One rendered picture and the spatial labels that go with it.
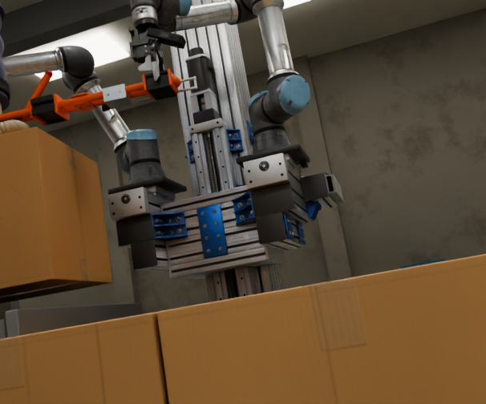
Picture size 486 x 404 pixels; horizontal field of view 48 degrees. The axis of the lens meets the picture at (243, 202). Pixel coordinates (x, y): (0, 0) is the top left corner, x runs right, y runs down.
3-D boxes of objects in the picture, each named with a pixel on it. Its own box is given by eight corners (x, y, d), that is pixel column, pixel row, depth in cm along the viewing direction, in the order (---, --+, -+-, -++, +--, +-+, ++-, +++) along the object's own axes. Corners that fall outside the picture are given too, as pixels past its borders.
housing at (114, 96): (103, 102, 157) (101, 87, 158) (111, 110, 164) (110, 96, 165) (126, 97, 156) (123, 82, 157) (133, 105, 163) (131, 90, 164)
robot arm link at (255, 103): (273, 137, 203) (267, 104, 206) (293, 124, 192) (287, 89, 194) (246, 137, 197) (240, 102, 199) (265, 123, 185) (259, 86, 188)
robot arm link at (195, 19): (244, 1, 212) (134, 18, 184) (258, -15, 202) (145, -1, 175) (256, 28, 211) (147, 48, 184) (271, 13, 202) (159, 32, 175)
